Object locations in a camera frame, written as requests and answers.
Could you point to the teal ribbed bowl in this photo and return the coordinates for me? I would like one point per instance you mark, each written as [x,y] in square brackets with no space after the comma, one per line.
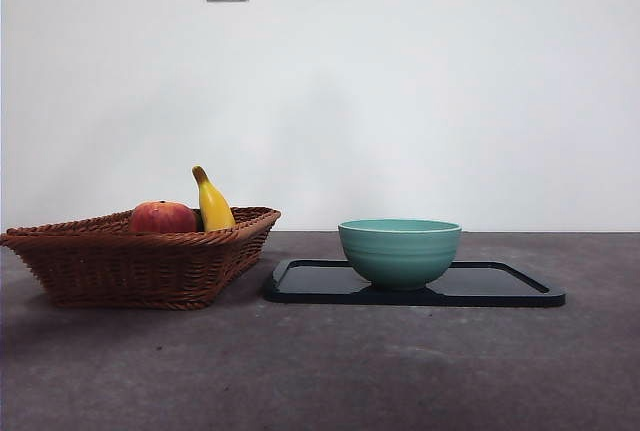
[400,256]

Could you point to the yellow banana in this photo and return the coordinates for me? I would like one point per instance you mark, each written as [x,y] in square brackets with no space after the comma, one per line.
[215,206]

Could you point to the green fruit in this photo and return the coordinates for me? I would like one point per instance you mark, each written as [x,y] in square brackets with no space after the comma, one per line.
[199,222]

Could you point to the red and yellow apple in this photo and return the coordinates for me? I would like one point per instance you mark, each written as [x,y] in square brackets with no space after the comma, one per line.
[162,218]

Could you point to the black rectangular tray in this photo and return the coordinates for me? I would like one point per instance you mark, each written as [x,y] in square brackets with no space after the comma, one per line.
[310,286]

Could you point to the brown wicker basket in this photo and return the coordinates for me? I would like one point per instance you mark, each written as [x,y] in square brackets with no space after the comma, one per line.
[125,271]

